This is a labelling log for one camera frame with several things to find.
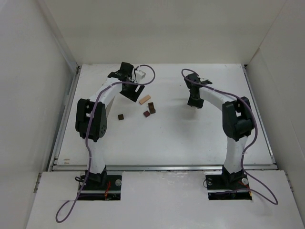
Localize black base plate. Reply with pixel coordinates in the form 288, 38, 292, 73
205, 174, 249, 191
81, 173, 122, 194

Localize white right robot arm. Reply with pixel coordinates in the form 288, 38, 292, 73
184, 73, 255, 190

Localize light long wood block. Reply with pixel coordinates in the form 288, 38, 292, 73
139, 95, 151, 105

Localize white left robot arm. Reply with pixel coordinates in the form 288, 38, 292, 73
75, 62, 146, 188

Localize dark brown L block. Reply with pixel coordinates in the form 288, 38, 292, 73
148, 102, 156, 114

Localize maroon wood cube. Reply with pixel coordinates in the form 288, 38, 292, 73
143, 111, 151, 117

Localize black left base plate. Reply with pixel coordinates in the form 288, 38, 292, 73
81, 173, 122, 194

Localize aluminium frame rail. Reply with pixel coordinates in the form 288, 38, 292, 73
51, 164, 278, 171

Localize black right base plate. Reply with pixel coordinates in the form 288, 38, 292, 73
205, 174, 249, 191

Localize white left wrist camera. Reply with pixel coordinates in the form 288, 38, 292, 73
132, 70, 146, 83

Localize dark brown wood cube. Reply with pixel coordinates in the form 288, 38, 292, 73
118, 114, 124, 120

